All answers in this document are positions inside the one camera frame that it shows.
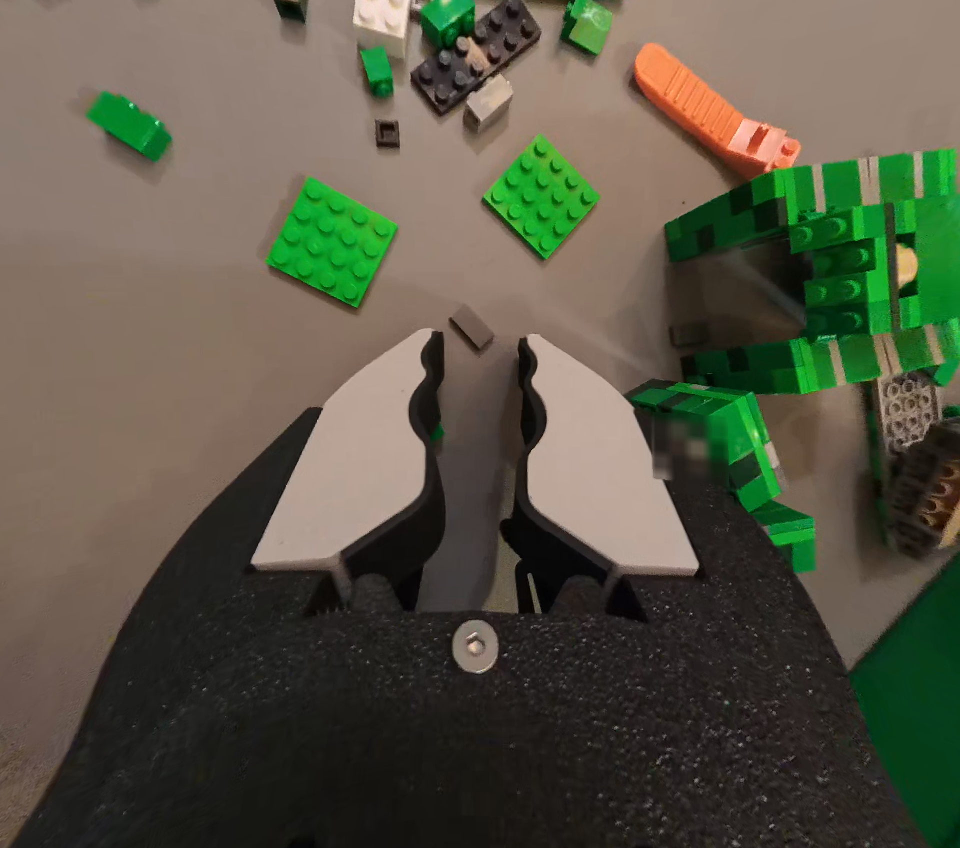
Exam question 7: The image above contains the dark grey tile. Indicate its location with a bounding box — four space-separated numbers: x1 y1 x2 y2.
450 307 495 350

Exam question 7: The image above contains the grey desk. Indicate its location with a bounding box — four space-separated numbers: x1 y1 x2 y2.
0 0 960 848

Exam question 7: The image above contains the orange brick separator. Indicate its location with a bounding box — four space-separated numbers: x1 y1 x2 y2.
633 43 802 180

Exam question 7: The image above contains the small green brick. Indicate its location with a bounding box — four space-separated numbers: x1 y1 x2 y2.
360 46 395 99

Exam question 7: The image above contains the dark brick build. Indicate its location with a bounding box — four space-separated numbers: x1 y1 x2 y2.
885 417 960 557

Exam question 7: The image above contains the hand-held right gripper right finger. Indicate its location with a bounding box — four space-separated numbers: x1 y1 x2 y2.
499 333 702 615

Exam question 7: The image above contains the green baseplate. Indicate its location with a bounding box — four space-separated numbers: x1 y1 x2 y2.
847 556 960 848

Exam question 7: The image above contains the green square studded plate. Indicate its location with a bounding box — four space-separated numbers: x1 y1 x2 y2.
482 134 601 260
266 177 399 308

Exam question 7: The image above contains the grey perforated brick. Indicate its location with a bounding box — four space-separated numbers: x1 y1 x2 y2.
873 372 942 452

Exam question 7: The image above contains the green brick model head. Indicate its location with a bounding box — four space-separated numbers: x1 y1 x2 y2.
626 379 816 573

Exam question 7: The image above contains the green brick creeper model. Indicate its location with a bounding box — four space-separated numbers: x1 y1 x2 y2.
663 148 960 399

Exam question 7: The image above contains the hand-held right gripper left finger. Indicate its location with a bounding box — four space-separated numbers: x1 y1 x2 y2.
249 328 448 611

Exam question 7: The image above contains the dark long studded plate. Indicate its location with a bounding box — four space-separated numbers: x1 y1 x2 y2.
410 0 543 116

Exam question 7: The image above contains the green slope brick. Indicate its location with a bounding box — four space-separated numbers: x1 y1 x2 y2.
561 0 615 56

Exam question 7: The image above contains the green two-stud brick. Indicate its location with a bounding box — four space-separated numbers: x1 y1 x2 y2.
86 91 174 161

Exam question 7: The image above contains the green cube brick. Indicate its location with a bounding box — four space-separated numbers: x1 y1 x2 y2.
420 0 476 49

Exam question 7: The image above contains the light grey small brick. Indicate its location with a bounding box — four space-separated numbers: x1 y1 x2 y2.
463 73 515 133

